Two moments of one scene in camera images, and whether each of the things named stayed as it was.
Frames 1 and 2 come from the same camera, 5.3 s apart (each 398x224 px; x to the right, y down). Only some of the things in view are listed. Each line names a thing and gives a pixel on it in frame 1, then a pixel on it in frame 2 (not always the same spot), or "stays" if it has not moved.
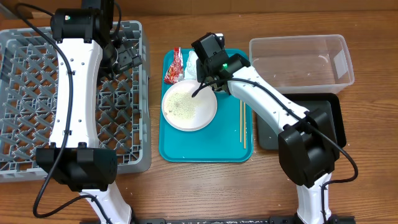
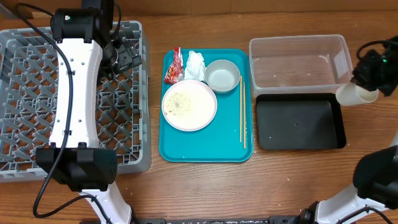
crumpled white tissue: x=191 y=71 stays
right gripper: x=199 y=74 -> x=360 y=76
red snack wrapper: x=175 y=72 stays
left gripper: x=129 y=56 stays
